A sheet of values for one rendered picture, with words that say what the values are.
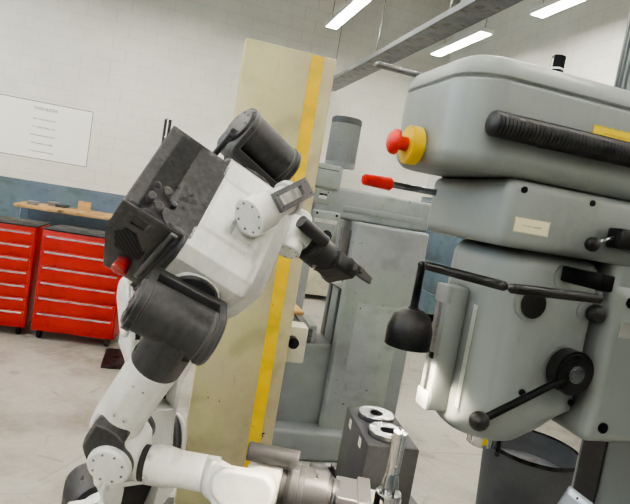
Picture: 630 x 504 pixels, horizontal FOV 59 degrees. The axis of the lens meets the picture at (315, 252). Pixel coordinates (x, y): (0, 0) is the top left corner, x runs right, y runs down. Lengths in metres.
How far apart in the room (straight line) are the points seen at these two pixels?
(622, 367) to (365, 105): 9.69
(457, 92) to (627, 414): 0.59
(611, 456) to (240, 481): 0.77
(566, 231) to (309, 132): 1.86
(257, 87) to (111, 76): 7.47
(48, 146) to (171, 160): 8.96
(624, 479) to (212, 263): 0.92
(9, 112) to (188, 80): 2.80
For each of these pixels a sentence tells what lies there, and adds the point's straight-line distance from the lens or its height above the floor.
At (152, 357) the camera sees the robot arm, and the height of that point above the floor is 1.36.
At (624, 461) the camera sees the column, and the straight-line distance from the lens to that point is 1.36.
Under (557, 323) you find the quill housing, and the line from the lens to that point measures 0.96.
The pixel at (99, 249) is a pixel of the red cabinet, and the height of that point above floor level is 0.89.
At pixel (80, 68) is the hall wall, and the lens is 10.03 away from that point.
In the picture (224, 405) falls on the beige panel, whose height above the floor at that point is 0.63.
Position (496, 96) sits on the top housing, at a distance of 0.83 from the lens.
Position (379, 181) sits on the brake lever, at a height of 1.70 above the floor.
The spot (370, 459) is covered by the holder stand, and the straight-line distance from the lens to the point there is 1.31.
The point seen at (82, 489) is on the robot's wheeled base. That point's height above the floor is 0.74.
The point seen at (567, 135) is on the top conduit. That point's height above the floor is 1.79.
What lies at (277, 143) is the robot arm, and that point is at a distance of 1.17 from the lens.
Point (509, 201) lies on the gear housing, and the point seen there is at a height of 1.69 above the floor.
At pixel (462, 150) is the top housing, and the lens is 0.82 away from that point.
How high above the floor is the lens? 1.65
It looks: 5 degrees down
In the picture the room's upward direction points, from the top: 10 degrees clockwise
